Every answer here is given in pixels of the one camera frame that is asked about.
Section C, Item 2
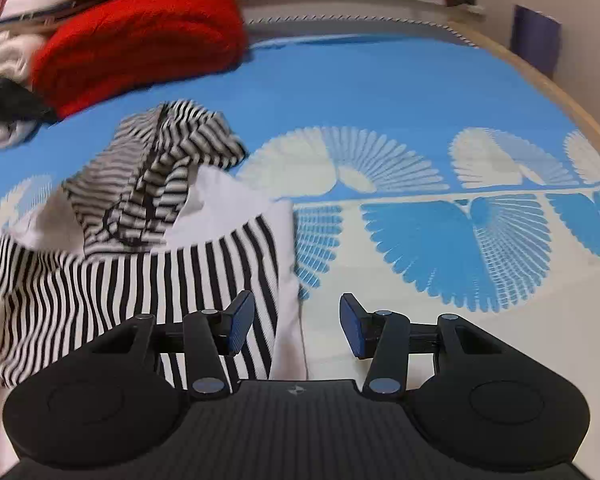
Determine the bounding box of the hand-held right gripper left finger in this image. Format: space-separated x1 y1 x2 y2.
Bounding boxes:
86 290 256 401

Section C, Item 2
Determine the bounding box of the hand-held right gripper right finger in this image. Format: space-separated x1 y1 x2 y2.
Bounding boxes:
339 293 504 404

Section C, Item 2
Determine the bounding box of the black white striped shirt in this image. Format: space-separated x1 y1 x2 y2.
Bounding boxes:
0 100 303 466

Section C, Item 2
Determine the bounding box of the blue patterned bed mat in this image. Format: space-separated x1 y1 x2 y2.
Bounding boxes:
0 32 600 411

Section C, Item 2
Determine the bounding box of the red knit blanket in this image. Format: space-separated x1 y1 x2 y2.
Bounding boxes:
30 0 249 119

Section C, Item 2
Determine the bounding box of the black cloth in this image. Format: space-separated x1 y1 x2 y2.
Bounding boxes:
0 79 58 127

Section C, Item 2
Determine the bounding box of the white window sill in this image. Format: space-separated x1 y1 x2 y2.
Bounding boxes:
234 0 483 28

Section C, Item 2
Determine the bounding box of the purple box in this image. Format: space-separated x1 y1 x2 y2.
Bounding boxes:
511 4 564 79

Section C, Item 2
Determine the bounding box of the cream folded blanket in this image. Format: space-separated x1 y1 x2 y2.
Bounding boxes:
0 30 48 82

